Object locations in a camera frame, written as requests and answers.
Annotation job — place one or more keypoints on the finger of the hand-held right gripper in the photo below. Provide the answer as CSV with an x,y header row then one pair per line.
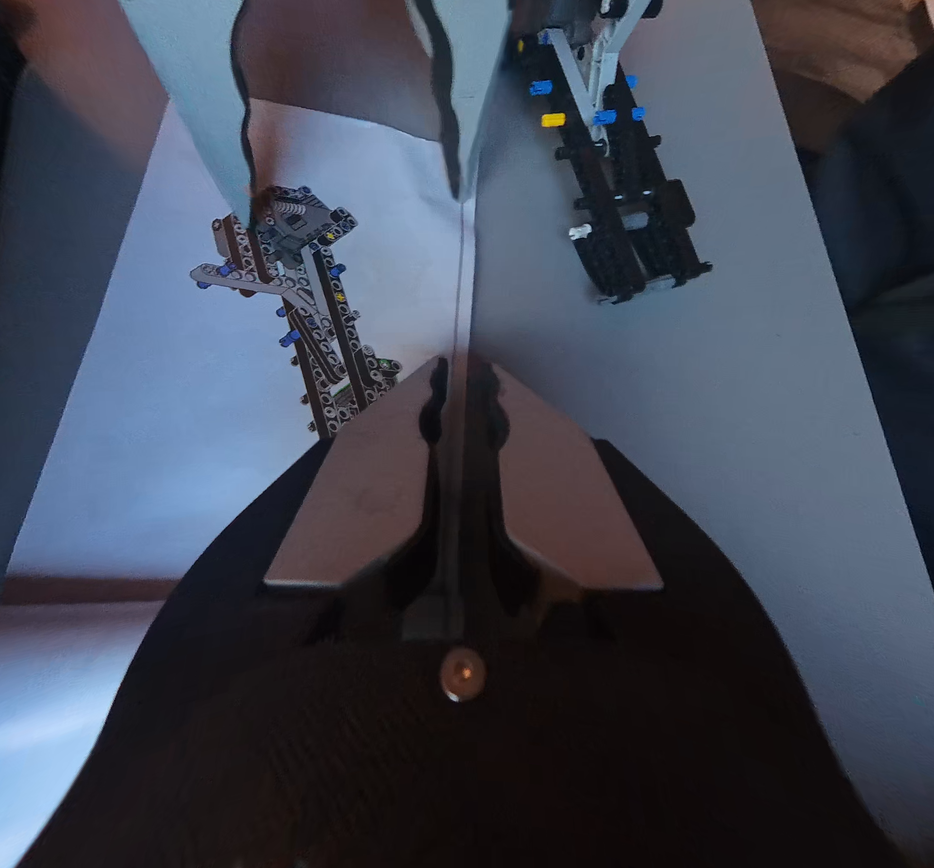
x,y
190,44
474,22

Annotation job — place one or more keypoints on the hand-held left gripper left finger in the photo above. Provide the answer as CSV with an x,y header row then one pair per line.
x,y
350,503

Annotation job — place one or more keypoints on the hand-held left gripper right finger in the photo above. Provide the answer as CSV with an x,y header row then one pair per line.
x,y
569,518

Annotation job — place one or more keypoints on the lego instruction booklet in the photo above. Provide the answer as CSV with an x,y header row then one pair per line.
x,y
182,408

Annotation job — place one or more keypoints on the black lego chassis model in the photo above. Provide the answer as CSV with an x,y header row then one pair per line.
x,y
605,226

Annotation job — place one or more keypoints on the dark cloth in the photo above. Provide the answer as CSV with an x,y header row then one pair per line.
x,y
890,262

